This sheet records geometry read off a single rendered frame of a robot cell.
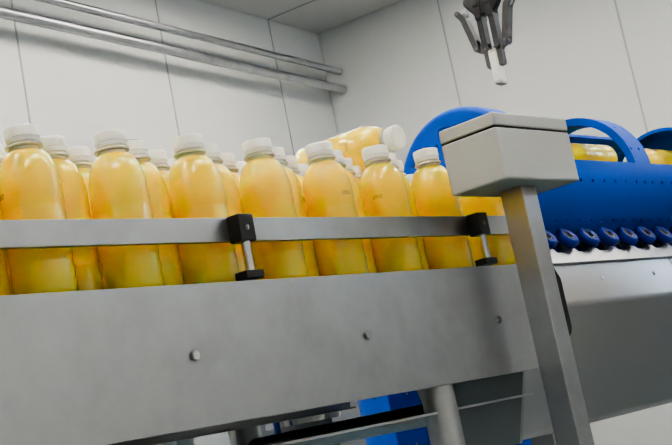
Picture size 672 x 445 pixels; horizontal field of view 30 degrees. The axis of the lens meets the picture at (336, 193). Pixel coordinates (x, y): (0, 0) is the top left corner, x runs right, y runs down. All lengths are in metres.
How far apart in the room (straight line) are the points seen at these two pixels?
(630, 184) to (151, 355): 1.37
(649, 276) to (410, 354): 0.92
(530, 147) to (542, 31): 6.18
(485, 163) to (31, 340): 0.77
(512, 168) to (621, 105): 5.98
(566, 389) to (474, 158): 0.36
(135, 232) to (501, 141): 0.60
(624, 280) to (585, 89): 5.48
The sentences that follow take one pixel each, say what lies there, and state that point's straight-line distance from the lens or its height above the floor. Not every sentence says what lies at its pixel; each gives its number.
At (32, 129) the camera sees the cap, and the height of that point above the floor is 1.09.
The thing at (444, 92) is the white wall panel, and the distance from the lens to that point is 8.28.
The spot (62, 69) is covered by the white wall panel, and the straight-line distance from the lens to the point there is 6.65.
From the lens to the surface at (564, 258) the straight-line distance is 2.30.
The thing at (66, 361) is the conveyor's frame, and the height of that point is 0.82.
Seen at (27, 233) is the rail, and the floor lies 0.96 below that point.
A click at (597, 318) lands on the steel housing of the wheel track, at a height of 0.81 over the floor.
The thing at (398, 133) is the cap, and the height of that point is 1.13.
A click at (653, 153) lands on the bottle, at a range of 2.89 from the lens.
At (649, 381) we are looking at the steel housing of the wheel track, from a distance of 2.52.
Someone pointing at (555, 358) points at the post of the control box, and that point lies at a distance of 1.85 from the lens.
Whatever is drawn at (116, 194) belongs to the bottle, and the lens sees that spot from 1.46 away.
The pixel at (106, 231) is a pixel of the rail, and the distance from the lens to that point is 1.41.
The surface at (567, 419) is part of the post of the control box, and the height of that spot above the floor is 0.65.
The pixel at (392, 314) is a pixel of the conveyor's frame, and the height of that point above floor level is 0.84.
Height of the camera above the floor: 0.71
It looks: 10 degrees up
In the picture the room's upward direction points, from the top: 11 degrees counter-clockwise
